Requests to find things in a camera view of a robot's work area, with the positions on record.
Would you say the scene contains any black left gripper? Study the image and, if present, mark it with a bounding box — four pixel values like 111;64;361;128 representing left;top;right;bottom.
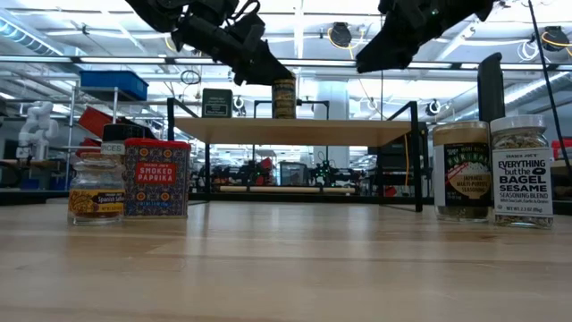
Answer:
172;13;296;86

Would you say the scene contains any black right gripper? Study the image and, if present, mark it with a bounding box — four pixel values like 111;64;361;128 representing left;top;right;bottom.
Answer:
356;0;428;74

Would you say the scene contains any yellow-lid crunchy onion jar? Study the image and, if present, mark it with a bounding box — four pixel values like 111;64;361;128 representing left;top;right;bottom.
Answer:
271;76;298;120

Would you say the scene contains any green black pepper tin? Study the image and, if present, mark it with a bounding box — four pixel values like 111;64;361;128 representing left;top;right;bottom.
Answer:
201;88;234;120

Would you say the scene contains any tan-lid furikake jar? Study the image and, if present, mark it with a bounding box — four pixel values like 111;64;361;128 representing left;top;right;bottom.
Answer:
432;120;493;224

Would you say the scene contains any red-lid smoked paprika tin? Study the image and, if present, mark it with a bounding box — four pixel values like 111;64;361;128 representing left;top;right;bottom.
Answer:
123;138;192;219

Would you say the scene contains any black-lid spice jar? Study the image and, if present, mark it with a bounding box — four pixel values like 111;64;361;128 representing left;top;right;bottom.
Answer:
100;123;147;157

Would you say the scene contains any white-lid bagel sesame jar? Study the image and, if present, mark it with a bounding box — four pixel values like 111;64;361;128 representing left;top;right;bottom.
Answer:
489;114;555;230

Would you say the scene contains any small cork-lid saffron jar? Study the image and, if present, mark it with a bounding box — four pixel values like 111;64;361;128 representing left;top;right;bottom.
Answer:
67;151;127;226

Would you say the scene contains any wooden shelf with black legs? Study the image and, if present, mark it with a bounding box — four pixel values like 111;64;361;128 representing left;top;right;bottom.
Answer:
166;97;425;214

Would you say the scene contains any white building column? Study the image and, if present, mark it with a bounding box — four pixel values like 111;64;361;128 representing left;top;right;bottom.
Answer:
312;80;351;169

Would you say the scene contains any background robot workstation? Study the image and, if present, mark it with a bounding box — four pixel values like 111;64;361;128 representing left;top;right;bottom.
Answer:
212;156;276;188
310;151;363;188

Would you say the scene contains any long overhead light bar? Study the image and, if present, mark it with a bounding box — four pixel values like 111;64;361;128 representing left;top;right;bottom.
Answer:
0;54;572;69

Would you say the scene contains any blue storage bin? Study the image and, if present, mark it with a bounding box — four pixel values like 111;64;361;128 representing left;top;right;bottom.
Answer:
79;70;150;102

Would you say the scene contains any thin black slanted pole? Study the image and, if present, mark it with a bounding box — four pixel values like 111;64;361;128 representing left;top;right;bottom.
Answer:
526;0;572;174

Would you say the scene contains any red storage bin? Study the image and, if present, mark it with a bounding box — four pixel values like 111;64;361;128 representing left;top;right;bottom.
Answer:
551;138;572;161
77;106;115;140
74;137;103;158

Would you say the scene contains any metal storage rack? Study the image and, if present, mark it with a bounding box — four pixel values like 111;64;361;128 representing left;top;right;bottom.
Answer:
62;80;124;191

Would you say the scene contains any black background gantry frame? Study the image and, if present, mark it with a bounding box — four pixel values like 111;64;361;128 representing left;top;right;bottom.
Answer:
252;98;331;163

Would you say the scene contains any black rounded post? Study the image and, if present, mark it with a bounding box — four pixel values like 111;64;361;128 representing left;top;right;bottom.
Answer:
476;52;507;124

